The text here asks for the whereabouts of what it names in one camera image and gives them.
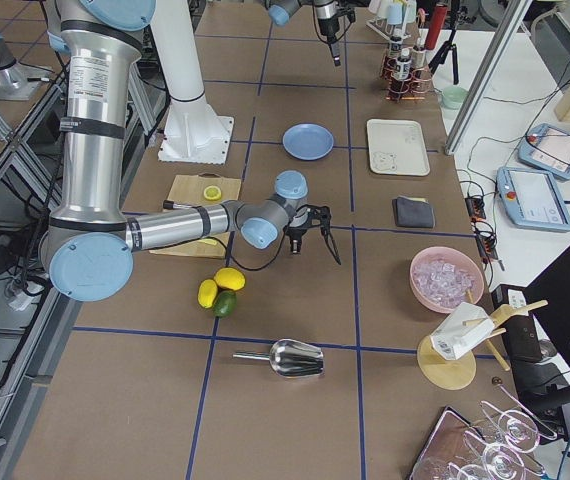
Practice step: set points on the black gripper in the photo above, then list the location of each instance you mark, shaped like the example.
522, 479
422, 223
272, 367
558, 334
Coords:
321, 217
326, 22

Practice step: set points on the blue plastic plate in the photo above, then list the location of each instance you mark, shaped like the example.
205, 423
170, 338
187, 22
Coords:
308, 141

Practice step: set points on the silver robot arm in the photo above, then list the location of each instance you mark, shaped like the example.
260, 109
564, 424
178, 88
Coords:
89, 247
282, 11

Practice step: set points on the grey folded cloth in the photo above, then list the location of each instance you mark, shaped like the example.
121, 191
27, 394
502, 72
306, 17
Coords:
412, 213

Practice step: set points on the yellow lemon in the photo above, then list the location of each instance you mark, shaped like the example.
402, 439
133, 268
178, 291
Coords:
230, 278
207, 293

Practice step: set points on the cream bear tray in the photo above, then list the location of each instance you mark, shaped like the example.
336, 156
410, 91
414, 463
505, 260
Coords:
396, 147

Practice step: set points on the red cylinder bottle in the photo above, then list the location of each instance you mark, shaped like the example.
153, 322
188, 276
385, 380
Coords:
436, 23

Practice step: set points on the lemon half slice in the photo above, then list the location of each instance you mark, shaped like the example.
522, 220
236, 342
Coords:
212, 193

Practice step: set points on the pink bowl of ice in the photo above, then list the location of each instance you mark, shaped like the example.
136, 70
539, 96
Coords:
441, 278

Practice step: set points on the green lime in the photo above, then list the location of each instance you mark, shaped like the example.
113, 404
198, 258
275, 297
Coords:
224, 303

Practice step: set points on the wooden cutting board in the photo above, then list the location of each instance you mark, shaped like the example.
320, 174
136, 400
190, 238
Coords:
188, 189

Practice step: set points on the mint green bowl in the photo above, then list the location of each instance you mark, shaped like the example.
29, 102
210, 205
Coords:
453, 97

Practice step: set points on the metal scoop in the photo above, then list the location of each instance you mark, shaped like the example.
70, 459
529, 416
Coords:
290, 358

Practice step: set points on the white paper carton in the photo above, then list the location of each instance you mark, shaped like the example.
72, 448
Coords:
462, 330

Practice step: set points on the wooden cup tree stand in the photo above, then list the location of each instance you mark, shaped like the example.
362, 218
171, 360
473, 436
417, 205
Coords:
458, 374

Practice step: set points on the near teach pendant tablet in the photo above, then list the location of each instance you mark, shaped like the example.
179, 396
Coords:
532, 199

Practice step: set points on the teach pendant tablet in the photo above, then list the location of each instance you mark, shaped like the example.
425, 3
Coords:
532, 199
547, 147

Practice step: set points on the far teach pendant tablet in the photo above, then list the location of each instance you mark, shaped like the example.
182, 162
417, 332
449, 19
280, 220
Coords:
547, 147

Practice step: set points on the clear wine glasses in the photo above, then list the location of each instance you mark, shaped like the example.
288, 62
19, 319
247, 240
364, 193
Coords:
499, 445

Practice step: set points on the white wire cup rack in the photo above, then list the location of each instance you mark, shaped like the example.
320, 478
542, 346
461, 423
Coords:
392, 17

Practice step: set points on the copper wire bottle rack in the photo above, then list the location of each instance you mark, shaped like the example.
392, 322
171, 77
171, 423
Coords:
405, 69

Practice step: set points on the black camera tripod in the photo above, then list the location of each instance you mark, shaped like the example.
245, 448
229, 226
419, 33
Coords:
449, 46

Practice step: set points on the steel handled knife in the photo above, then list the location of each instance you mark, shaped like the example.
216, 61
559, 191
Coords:
172, 205

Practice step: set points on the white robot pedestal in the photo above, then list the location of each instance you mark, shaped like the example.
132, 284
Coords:
193, 131

